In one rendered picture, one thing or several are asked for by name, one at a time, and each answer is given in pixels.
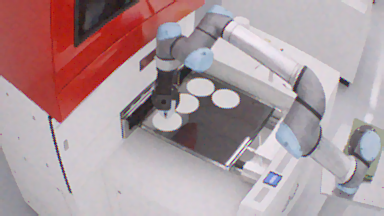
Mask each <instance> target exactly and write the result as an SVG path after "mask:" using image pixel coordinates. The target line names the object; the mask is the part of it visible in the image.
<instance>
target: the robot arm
mask: <svg viewBox="0 0 384 216"><path fill-rule="evenodd" d="M233 17H234V14H232V13H231V12H230V11H228V10H227V9H226V8H223V7H222V6H220V5H214V6H212V8H211V9H210V10H208V12H206V15H205V16H204V17H203V18H202V20H201V21H200V23H198V25H197V26H196V29H194V31H193V32H192V33H191V34H190V36H189V37H186V36H184V35H182V34H181V33H182V30H181V27H180V25H179V24H178V23H173V22H167V23H164V24H162V25H160V26H159V28H158V32H157V34H156V52H155V54H156V56H154V57H153V58H156V70H157V74H156V80H155V85H154V87H153V88H154V89H155V90H153V92H152V103H153V105H154V107H155V108H156V109H157V111H158V113H159V114H160V115H161V116H162V117H164V118H166V119H167V118H170V117H171V116H172V115H173V113H174V112H175V110H176V109H177V108H178V106H179V104H180V101H181V92H178V90H179V77H180V71H178V70H179V65H180V62H182V63H183V64H184V65H185V66H186V67H190V68H192V69H193V70H195V71H198V72H202V71H205V70H206V69H209V68H210V66H211V65H212V63H213V61H212V60H213V59H214V54H213V53H212V51H211V50H210V49H211V48H212V47H213V46H214V44H215V43H216V41H217V39H219V37H220V38H222V39H223V40H224V41H227V42H229V43H231V44H232V45H233V46H234V47H236V48H238V49H239V50H241V51H243V52H245V53H246V54H248V55H249V56H250V57H252V58H253V59H254V60H256V61H257V62H259V63H260V64H262V65H264V66H265V67H266V68H268V69H269V70H270V71H272V72H273V73H274V74H276V75H277V76H278V77H280V79H283V80H284V81H286V83H288V84H289V85H290V86H291V88H292V92H294V93H295V94H297V96H296V97H295V100H294V101H293V104H292V105H291V107H290V109H289V110H288V112H287V113H286V116H285V118H283V121H282V122H281V123H280V126H279V128H278V130H277V131H276V133H275V139H276V140H277V142H278V143H279V144H280V145H281V146H282V147H284V149H285V150H287V152H288V153H290V154H291V156H293V157H294V158H296V159H299V158H300V157H302V158H303V157H308V156H309V157H311V158H312V159H313V160H314V161H316V162H318V164H320V165H321V166H323V167H324V168H325V169H326V170H328V171H329V172H330V173H332V174H333V175H335V180H336V185H335V186H336V187H338V188H339V189H340V190H342V191H344V192H345V193H349V194H353V193H354V192H355V191H356V189H357V188H358V187H359V185H360V183H361V181H362V180H363V178H364V176H365V175H366V173H367V171H368V169H369V167H370V165H371V164H372V162H373V160H374V159H375V158H376V157H377V155H378V154H379V152H380V146H381V142H380V138H379V136H378V134H377V133H376V132H373V131H370V130H369V129H364V130H362V131H359V132H358V134H356V136H355V138H354V139H353V142H352V147H351V148H352V156H350V155H348V156H346V155H345V154H344V153H343V152H342V151H341V150H340V149H339V148H337V146H335V144H333V143H332V142H331V141H330V140H328V138H327V137H326V136H325V135H323V131H322V127H321V125H319V123H320V122H321V119H322V118H323V116H324V114H325V111H326V97H325V92H324V90H323V86H322V84H321V82H320V80H319V79H318V77H317V76H316V74H315V73H314V72H313V71H312V69H310V68H308V67H307V66H306V65H305V64H304V65H300V64H298V63H297V62H296V61H295V60H293V58H291V57H290V56H289V55H287V54H286V53H284V52H282V51H281V50H280V49H278V48H277V47H276V46H274V45H273V44H272V43H270V42H268V41H266V40H265V39H264V38H262V37H261V36H260V35H258V34H256V33H255V32H253V31H251V30H250V29H248V28H246V27H245V26H244V25H241V24H239V23H238V22H237V21H235V20H233ZM176 72H177V73H178V75H177V74H175V73H176ZM164 111H166V112H167V113H166V117H165V112H164Z"/></svg>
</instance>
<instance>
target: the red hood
mask: <svg viewBox="0 0 384 216"><path fill-rule="evenodd" d="M203 5H205V0H0V75H1V76H3V78H5V79H6V80H7V81H9V82H10V83H11V84H12V85H14V87H16V89H18V90H19V91H20V92H21V93H23V94H24V95H25V96H26V97H28V98H29V99H31V101H33V102H34V104H36V105H37V106H38V107H40V108H41V109H42V110H44V111H45V112H46V113H47V114H48V115H50V116H52V118H54V119H55V120H56V121H58V122H59V123H60V124H61V123H62V122H63V121H64V120H65V119H66V118H67V117H68V116H69V114H71V113H72V111H73V110H75V109H76V108H77V106H79V105H80V104H81V102H83V100H85V99H86V98H87V96H89V94H91V93H92V92H93V91H94V90H95V89H96V88H97V86H100V84H101V83H103V81H104V80H106V78H107V77H108V76H110V75H111V74H113V73H114V71H115V70H117V69H118V68H119V66H121V65H122V64H124V63H125V62H126V61H127V60H129V59H130V57H131V56H133V55H134V54H135V53H137V52H138V51H139V50H141V49H142V48H143V47H144V46H145V45H146V44H149V43H150V42H151V41H152V40H154V38H156V34H157V32H158V28H159V26H160V25H162V24H164V23H167V22H173V23H177V22H179V21H180V20H182V19H183V18H184V17H187V16H188V15H189V14H191V13H192V12H195V10H196V9H199V8H200V7H201V6H203Z"/></svg>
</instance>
